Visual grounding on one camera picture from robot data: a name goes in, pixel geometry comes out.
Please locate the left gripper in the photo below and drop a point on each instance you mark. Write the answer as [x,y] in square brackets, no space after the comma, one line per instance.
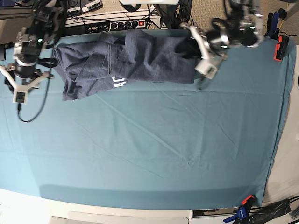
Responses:
[209,45]

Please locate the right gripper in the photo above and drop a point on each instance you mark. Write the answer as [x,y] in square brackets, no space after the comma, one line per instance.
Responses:
[18,77]

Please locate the blue-grey heather T-shirt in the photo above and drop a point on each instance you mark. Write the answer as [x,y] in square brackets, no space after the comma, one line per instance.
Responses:
[109,63]

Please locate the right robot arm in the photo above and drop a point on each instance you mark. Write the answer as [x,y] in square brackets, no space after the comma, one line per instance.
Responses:
[48,21]

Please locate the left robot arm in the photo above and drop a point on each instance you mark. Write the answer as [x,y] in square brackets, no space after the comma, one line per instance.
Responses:
[242,25]

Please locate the blue clamp upper right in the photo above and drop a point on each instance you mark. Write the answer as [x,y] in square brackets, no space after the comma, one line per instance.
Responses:
[272,26]

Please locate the orange black clamp upper right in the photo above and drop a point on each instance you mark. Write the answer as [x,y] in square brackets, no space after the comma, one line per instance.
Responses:
[281,48]

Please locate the teal table cloth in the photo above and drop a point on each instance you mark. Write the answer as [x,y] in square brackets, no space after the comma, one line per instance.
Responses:
[163,146]

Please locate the orange blue clamp bottom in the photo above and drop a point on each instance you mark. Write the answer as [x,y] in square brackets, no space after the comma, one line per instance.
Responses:
[242,213]

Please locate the black plastic bag bottom right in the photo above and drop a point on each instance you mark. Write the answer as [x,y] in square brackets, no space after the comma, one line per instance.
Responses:
[270,212]

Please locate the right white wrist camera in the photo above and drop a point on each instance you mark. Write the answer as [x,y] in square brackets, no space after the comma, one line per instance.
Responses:
[20,97]

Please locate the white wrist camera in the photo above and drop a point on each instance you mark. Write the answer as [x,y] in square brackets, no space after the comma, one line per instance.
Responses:
[20,97]
[207,68]

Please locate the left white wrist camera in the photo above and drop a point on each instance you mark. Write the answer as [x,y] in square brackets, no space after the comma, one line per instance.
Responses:
[207,68]

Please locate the black bracket left edge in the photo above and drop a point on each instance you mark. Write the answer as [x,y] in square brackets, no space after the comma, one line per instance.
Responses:
[3,48]

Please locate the white power strip red switch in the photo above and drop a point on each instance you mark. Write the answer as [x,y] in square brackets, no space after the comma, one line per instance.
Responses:
[109,25]

